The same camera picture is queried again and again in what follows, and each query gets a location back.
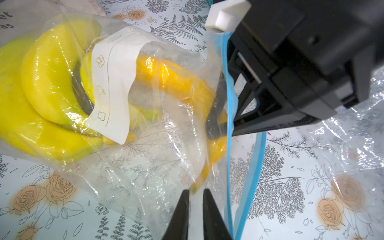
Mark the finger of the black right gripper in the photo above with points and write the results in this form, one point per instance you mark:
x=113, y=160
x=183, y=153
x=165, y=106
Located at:
x=214, y=129

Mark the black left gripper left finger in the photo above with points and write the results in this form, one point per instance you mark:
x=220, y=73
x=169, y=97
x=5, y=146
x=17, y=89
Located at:
x=179, y=224

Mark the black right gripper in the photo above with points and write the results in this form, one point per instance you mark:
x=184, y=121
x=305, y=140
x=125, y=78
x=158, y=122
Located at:
x=302, y=60

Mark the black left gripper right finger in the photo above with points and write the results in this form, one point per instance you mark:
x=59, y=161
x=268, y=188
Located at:
x=214, y=226

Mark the orange bananas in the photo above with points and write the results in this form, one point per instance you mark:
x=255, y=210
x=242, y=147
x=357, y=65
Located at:
x=188, y=89

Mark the clear zip-top bag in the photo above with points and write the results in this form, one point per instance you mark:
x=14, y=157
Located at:
x=350, y=169
x=117, y=107

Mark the yellow banana bunch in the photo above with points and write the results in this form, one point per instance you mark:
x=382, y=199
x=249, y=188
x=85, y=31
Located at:
x=40, y=114

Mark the beige canvas tote bag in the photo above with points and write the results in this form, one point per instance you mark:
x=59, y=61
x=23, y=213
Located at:
x=19, y=17

